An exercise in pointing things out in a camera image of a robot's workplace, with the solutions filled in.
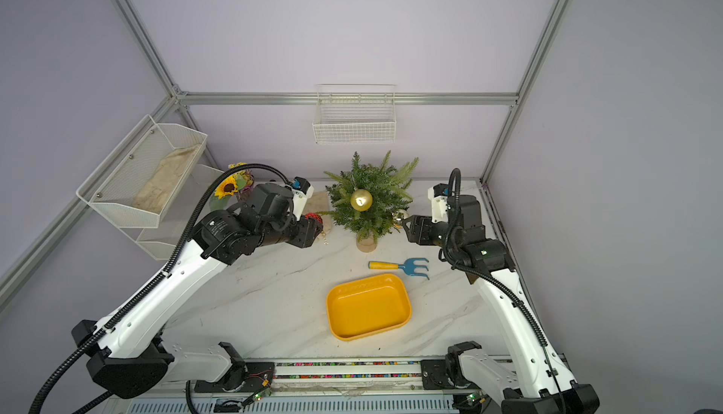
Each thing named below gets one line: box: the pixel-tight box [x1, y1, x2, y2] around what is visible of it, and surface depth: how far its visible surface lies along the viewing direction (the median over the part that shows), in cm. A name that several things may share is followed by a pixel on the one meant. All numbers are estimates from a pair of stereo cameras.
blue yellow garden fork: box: [368, 257, 431, 281], surface depth 95 cm
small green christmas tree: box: [315, 150, 419, 254], surface depth 76 cm
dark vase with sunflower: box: [208, 161, 255, 212], surface depth 87 cm
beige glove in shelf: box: [131, 143, 201, 214], surface depth 82 cm
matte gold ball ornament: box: [350, 189, 374, 212], surface depth 70 cm
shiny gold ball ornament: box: [391, 208, 409, 229], surface depth 78 cm
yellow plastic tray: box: [325, 273, 413, 342], surface depth 87 cm
